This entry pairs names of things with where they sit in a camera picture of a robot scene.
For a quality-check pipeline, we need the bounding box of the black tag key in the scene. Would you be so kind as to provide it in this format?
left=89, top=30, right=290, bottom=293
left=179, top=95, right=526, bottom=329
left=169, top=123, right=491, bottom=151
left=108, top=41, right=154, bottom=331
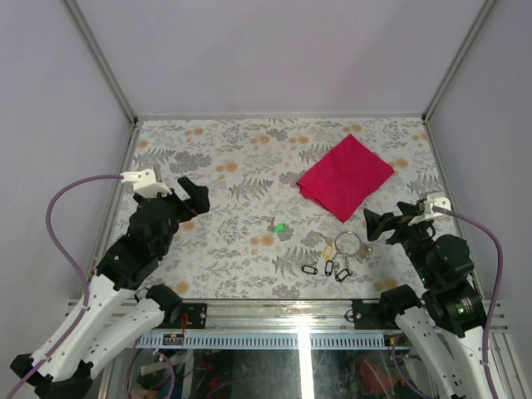
left=301, top=264, right=318, bottom=275
left=324, top=259, right=335, bottom=276
left=335, top=258, right=352, bottom=283

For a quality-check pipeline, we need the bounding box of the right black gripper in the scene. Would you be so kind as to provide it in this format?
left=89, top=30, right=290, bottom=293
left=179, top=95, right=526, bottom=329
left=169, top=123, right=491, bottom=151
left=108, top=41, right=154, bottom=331
left=362, top=200, right=436, bottom=284

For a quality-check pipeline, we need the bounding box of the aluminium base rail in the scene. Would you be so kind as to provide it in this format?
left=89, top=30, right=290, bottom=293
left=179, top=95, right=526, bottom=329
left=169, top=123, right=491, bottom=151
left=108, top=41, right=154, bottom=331
left=134, top=299, right=402, bottom=349

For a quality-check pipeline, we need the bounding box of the folded magenta cloth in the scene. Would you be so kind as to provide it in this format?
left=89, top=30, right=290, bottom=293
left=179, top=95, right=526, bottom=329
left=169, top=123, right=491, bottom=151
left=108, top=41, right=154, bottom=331
left=297, top=135, right=394, bottom=223

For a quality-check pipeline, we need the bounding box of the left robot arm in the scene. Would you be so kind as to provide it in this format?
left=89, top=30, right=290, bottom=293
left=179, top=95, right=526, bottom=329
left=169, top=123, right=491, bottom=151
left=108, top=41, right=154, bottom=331
left=8, top=169, right=210, bottom=398

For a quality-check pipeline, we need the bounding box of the large metal keyring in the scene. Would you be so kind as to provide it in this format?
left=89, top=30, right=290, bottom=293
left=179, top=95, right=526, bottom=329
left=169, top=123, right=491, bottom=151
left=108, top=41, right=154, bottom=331
left=333, top=231, right=373, bottom=263

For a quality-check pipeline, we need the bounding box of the green tag key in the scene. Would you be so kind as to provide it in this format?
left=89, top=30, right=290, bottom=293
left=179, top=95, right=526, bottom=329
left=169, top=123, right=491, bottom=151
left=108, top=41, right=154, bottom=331
left=267, top=217, right=288, bottom=234

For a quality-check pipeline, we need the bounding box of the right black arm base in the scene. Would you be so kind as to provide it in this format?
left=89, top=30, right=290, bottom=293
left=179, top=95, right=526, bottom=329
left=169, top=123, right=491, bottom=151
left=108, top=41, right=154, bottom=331
left=344, top=299, right=394, bottom=331

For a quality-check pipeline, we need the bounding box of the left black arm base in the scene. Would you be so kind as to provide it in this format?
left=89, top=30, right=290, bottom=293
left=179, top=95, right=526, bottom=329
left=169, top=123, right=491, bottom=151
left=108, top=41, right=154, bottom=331
left=159, top=303, right=208, bottom=331

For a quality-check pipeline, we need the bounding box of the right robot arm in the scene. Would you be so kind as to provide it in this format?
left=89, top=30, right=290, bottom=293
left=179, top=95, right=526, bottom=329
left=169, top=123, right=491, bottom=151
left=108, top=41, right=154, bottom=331
left=363, top=194, right=507, bottom=398

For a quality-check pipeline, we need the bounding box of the yellow tag key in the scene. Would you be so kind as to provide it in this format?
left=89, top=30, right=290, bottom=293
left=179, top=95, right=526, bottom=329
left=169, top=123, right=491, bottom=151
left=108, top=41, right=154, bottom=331
left=322, top=239, right=336, bottom=260

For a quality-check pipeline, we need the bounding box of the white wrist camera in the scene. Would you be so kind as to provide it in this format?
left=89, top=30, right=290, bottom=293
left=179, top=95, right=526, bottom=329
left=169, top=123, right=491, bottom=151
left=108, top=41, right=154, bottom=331
left=120, top=168, right=172, bottom=199
left=408, top=192, right=451, bottom=226

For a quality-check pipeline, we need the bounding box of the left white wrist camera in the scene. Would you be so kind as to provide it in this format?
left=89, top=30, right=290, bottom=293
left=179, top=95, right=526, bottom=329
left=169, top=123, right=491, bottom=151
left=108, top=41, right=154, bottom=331
left=120, top=168, right=172, bottom=199

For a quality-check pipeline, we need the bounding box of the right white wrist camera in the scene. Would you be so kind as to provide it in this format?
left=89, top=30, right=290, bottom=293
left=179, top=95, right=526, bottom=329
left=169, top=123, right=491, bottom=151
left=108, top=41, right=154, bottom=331
left=408, top=192, right=451, bottom=226

